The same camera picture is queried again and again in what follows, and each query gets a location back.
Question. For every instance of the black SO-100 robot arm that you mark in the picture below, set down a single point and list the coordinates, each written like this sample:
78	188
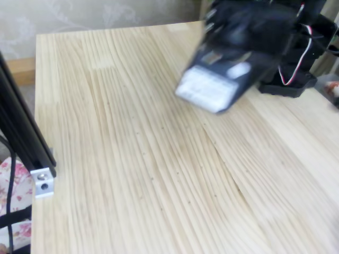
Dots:
270	88

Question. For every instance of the floral pattern fabric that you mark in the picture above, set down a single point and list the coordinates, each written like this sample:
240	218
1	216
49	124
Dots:
333	88
23	232

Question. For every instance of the wooden skirting board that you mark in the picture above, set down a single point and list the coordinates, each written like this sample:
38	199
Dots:
21	70

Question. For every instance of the black flat bar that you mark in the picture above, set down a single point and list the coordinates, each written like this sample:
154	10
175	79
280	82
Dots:
16	218

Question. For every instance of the black camera box with label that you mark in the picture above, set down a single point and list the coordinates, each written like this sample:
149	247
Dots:
212	87

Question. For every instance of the black aluminium extrusion post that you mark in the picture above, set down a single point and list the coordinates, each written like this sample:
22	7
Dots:
18	127

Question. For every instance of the silver corner bracket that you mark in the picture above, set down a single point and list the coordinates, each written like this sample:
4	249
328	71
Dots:
42	182

